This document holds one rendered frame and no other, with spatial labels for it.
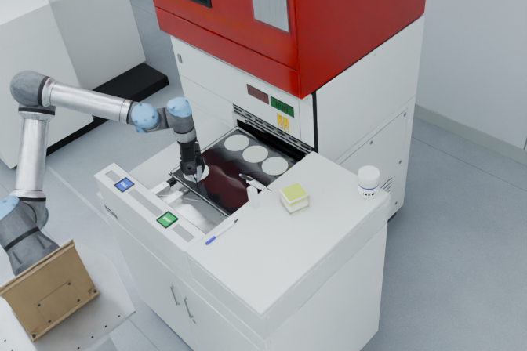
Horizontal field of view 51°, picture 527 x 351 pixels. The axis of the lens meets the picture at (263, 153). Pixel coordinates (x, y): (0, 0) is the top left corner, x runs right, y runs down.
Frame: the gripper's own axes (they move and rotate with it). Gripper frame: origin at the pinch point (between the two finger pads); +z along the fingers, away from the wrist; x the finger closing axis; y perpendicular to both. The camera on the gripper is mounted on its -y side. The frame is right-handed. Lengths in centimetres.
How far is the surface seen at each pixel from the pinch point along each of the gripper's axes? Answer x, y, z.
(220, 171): -9.4, 4.5, 1.6
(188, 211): 4.1, -11.6, 3.6
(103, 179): 34.2, 4.8, -4.4
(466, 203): -138, 43, 92
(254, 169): -22.3, 2.7, 1.6
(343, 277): -46, -42, 17
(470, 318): -110, -25, 92
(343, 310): -46, -42, 37
